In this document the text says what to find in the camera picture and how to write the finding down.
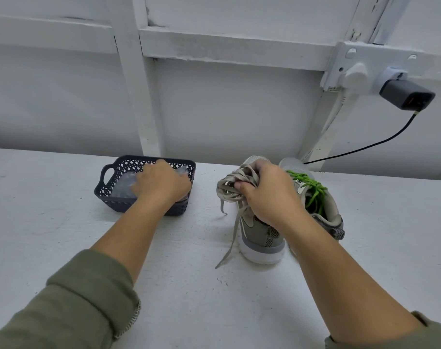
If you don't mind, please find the person's left hand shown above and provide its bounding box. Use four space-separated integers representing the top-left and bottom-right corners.
132 159 193 212

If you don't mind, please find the person's right hand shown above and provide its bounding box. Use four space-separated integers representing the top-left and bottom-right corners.
234 158 310 231

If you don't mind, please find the clear plastic bag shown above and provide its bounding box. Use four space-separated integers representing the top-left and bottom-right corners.
111 167 189 202

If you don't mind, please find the green shoelace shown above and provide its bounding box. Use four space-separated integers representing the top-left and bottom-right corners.
287 171 329 215

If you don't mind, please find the gray sneaker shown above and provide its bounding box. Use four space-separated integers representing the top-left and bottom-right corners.
237 203 287 265
279 158 346 240

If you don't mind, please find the person's left forearm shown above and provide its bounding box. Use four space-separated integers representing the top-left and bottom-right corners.
0 200 169 349

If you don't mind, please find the person's right forearm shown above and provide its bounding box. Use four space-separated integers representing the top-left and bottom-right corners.
282 213 441 349

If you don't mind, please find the dark plastic lattice basket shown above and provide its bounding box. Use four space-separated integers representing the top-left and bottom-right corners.
94 155 197 217

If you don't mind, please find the white plug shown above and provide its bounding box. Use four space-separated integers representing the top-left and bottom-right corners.
340 63 370 90

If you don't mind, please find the gray charger adapter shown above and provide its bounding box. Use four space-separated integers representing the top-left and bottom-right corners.
379 78 437 112

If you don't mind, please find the white cable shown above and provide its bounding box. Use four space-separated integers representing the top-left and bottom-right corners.
308 89 351 160

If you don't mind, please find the black cable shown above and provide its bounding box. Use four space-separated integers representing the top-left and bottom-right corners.
304 111 419 166

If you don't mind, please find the white wall socket plate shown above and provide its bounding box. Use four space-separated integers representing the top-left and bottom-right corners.
321 42 441 93

